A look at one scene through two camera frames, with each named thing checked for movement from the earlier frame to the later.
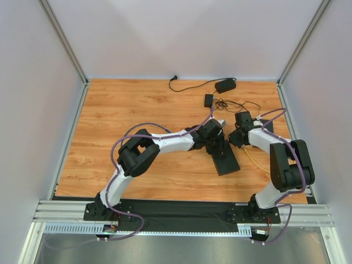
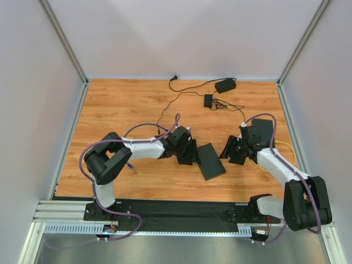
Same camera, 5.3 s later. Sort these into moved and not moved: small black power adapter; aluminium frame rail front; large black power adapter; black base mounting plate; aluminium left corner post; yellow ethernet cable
Moved: yellow ethernet cable
Not moved: aluminium frame rail front; black base mounting plate; aluminium left corner post; large black power adapter; small black power adapter
